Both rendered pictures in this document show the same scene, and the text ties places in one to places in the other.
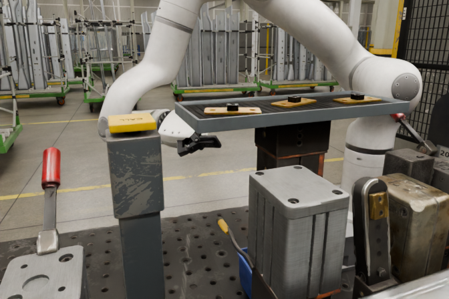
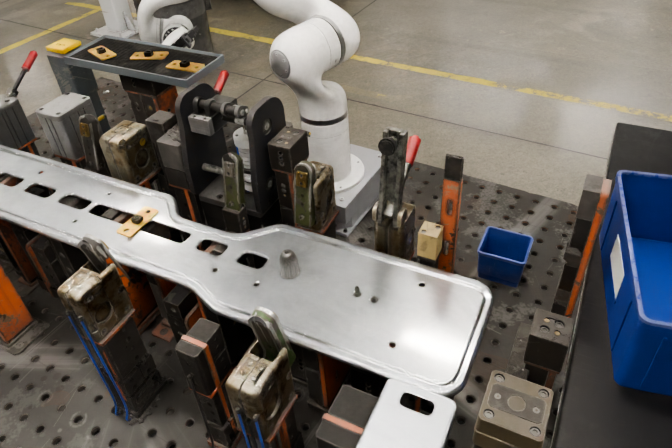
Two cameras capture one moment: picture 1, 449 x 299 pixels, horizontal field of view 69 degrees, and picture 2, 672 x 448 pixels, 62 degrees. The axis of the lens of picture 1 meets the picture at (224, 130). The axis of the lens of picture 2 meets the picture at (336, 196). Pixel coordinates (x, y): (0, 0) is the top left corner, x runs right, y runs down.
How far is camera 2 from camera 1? 1.41 m
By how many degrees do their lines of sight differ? 49
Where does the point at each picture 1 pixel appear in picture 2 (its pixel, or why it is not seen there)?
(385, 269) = (91, 162)
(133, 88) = (144, 6)
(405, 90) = (277, 67)
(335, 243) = (61, 136)
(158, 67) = not seen: outside the picture
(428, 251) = (116, 167)
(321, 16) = not seen: outside the picture
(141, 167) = (62, 72)
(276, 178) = (63, 99)
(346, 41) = not seen: outside the picture
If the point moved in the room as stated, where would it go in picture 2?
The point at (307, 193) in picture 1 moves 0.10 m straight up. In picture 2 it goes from (50, 109) to (33, 67)
